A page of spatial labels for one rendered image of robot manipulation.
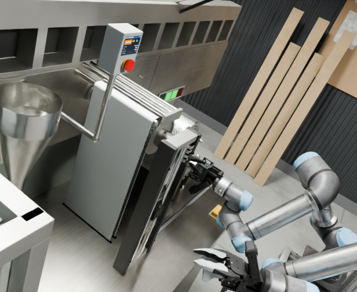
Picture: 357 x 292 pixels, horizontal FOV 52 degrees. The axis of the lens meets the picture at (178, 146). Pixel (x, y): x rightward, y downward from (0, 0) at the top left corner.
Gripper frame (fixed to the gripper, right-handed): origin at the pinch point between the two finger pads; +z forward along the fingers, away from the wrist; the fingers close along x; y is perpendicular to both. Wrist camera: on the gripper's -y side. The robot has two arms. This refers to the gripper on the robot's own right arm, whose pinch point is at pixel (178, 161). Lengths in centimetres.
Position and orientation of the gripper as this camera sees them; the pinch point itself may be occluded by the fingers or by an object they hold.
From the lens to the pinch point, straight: 160.5
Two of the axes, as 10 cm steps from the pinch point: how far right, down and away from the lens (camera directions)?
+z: -8.0, -5.2, 3.1
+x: -5.1, 3.0, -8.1
